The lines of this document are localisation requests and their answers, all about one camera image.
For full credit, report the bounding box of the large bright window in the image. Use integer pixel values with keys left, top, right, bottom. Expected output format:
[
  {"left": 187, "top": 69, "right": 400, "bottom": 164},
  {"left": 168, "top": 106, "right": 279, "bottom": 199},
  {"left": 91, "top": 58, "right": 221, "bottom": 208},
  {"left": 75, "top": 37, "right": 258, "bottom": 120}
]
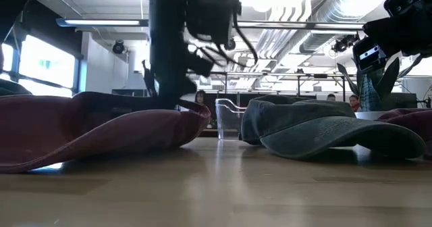
[{"left": 0, "top": 34, "right": 77, "bottom": 98}]

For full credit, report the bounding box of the dark computer monitor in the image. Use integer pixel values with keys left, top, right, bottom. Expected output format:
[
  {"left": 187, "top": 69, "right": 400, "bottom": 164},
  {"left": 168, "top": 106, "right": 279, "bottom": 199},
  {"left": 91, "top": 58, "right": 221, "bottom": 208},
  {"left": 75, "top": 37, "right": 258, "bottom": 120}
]
[{"left": 381, "top": 92, "right": 419, "bottom": 111}]

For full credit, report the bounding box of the clear plastic bin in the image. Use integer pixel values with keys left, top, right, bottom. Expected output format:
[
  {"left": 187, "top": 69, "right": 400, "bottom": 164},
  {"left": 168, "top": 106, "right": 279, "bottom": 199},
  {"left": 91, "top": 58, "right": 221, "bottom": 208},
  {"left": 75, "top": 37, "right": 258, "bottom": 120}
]
[{"left": 215, "top": 98, "right": 249, "bottom": 141}]

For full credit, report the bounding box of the black-framed background table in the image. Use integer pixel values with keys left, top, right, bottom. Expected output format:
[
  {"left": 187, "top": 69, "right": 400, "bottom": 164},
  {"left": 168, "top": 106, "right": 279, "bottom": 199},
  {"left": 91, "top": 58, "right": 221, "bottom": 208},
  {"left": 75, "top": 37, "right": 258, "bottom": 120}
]
[{"left": 187, "top": 70, "right": 348, "bottom": 98}]

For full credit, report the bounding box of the snake plant in white pot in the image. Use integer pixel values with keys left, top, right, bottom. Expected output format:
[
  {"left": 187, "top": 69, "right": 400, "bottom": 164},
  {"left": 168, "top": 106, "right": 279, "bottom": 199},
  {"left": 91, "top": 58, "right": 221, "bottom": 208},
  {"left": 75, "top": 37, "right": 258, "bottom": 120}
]
[{"left": 336, "top": 53, "right": 425, "bottom": 121}]

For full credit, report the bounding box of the long ceiling light bar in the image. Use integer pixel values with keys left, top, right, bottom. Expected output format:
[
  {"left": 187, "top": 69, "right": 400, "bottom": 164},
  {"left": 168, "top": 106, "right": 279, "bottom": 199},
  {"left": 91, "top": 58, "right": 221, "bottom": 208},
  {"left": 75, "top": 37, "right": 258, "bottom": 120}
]
[{"left": 55, "top": 17, "right": 366, "bottom": 31}]

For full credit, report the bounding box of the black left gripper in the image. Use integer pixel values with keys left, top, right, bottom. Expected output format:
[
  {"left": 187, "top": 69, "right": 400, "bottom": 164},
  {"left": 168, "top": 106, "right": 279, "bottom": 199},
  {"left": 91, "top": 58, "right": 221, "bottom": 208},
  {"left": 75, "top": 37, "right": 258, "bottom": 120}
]
[{"left": 135, "top": 0, "right": 214, "bottom": 110}]

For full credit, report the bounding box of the faded red baseball cap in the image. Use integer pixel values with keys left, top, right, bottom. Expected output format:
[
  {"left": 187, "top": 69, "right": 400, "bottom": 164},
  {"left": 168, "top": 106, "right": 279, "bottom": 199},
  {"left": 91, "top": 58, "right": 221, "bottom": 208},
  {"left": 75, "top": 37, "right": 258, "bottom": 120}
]
[
  {"left": 377, "top": 107, "right": 432, "bottom": 160},
  {"left": 0, "top": 91, "right": 212, "bottom": 174}
]

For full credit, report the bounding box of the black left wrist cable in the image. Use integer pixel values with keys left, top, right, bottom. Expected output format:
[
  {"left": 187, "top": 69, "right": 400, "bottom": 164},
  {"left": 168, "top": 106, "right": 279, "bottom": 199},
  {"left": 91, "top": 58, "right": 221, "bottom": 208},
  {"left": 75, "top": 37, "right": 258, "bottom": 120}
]
[{"left": 188, "top": 0, "right": 259, "bottom": 69}]

